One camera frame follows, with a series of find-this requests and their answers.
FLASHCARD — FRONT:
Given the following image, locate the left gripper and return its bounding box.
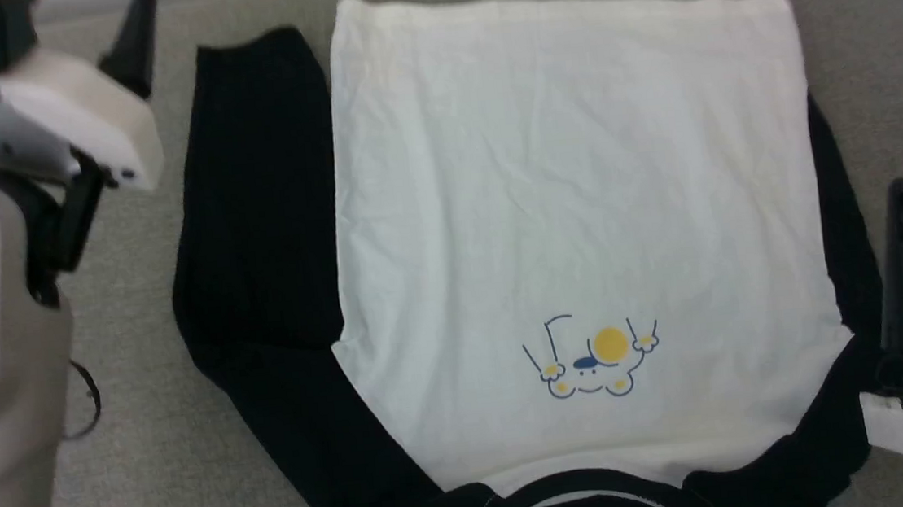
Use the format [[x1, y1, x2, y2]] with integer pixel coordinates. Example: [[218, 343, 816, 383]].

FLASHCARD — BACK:
[[0, 0, 177, 206]]

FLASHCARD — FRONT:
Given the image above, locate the white and black shirt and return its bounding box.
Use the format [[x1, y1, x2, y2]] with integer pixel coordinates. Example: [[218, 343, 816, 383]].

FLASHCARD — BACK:
[[147, 0, 903, 507]]

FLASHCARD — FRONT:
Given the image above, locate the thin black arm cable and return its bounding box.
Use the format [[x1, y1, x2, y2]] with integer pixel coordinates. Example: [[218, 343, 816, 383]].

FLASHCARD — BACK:
[[56, 358, 106, 441]]

